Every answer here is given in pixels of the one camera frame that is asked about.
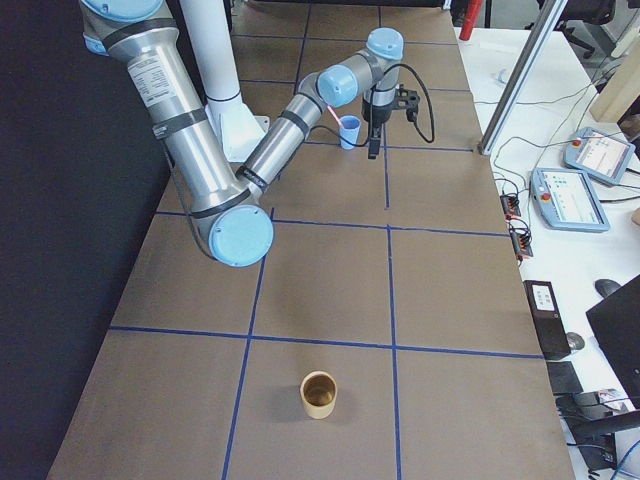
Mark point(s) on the bamboo wooden cup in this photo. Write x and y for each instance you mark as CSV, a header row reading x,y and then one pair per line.
x,y
318,392

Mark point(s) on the near teach pendant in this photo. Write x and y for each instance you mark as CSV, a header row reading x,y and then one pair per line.
x,y
567,200

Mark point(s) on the teach pendant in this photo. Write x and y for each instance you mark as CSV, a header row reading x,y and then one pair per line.
x,y
604,157
567,200

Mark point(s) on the orange black connector module near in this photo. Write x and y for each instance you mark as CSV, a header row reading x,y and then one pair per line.
x,y
521,242

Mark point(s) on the black computer mouse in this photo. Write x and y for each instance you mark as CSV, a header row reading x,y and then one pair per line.
x,y
606,287

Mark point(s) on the aluminium frame post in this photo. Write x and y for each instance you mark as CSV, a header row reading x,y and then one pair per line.
x,y
548,17

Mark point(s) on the black power box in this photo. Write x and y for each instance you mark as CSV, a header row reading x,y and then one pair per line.
x,y
547,320

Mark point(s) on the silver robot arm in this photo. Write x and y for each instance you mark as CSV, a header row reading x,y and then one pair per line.
x,y
225,213

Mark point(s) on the orange black connector module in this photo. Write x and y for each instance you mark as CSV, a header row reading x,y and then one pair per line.
x,y
510,205
521,242

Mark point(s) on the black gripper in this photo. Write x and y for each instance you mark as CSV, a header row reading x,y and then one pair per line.
x,y
375,117

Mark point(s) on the black monitor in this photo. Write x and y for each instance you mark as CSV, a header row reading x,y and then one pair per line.
x,y
615,324

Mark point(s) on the pink chopstick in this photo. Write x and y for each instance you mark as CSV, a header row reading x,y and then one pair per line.
x,y
334,115

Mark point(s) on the red cylinder tube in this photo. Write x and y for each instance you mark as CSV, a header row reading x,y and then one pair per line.
x,y
473,9

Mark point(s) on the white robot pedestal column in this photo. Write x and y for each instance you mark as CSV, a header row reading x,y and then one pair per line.
x,y
207,22

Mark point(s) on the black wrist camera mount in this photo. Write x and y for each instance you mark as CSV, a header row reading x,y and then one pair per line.
x,y
406,100

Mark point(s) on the orange black connector module far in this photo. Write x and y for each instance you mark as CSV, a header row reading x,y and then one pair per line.
x,y
510,205

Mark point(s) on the far teach pendant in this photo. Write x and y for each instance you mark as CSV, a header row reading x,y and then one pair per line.
x,y
604,157

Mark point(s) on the white pedestal base plate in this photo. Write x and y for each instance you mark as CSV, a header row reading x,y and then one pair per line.
x,y
237,129

